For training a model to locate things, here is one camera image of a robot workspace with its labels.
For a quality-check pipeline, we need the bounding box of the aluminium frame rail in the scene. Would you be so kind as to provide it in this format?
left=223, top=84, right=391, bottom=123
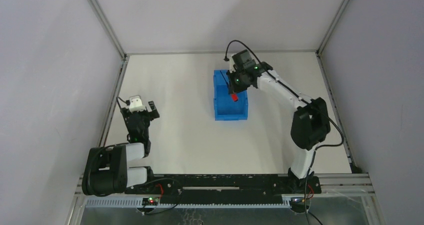
left=96, top=55, right=129, bottom=147
left=125, top=49, right=318, bottom=57
left=315, top=51, right=363, bottom=174

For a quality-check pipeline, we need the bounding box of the right camera black cable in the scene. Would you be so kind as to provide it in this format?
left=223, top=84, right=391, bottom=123
left=223, top=39, right=345, bottom=185

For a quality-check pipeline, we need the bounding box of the red handled screwdriver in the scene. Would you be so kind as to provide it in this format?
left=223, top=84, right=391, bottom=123
left=218, top=70, right=239, bottom=103

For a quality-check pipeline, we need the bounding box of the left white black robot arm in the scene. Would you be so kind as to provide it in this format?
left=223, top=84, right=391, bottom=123
left=81, top=98, right=160, bottom=197

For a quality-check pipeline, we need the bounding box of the aluminium frame left rail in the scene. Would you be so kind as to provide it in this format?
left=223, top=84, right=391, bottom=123
left=96, top=55, right=129, bottom=147

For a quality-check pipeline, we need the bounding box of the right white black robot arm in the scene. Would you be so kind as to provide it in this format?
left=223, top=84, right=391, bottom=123
left=226, top=60, right=331, bottom=180

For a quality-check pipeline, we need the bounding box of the aluminium frame right rail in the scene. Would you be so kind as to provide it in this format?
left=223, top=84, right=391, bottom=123
left=315, top=51, right=363, bottom=174

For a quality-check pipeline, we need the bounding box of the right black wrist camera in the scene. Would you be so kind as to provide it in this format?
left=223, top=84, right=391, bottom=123
left=229, top=49, right=258, bottom=73

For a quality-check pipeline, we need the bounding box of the blue plastic bin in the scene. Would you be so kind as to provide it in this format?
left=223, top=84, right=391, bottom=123
left=213, top=69, right=249, bottom=121

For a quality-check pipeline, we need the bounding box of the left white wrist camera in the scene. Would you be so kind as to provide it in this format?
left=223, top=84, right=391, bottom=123
left=128, top=95, right=147, bottom=113

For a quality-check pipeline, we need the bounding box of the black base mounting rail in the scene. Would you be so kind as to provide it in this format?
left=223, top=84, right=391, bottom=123
left=125, top=174, right=322, bottom=204

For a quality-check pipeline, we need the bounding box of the aluminium frame back rail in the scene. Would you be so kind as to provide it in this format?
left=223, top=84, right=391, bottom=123
left=125, top=49, right=318, bottom=57

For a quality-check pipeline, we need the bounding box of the left black base cable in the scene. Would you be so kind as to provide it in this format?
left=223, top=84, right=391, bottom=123
left=136, top=178, right=184, bottom=216

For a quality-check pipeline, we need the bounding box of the grey slotted cable duct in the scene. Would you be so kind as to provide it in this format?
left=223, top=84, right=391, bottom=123
left=85, top=197, right=291, bottom=209

